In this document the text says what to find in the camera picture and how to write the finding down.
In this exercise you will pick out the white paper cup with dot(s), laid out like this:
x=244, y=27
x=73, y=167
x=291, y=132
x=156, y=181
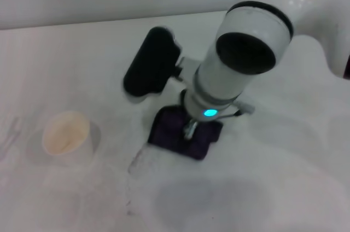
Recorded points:
x=65, y=133

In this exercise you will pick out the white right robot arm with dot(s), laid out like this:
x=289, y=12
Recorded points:
x=240, y=59

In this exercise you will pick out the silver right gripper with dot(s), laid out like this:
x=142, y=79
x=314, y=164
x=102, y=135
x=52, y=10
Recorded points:
x=190, y=130

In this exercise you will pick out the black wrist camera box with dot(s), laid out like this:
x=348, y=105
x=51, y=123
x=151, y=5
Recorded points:
x=151, y=65

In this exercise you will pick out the purple rag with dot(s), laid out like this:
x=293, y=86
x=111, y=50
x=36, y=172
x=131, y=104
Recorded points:
x=169, y=130

